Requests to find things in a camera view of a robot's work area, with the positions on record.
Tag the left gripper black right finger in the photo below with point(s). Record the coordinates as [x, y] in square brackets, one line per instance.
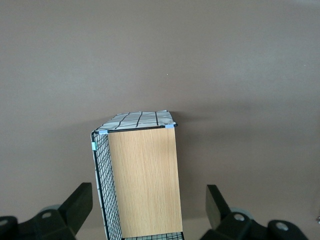
[225, 227]

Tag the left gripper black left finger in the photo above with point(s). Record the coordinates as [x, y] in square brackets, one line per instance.
[62, 222]

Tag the light wooden shelf insert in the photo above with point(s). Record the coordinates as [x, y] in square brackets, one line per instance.
[147, 180]

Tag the brown table cover mat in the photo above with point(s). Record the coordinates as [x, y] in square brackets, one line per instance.
[160, 50]

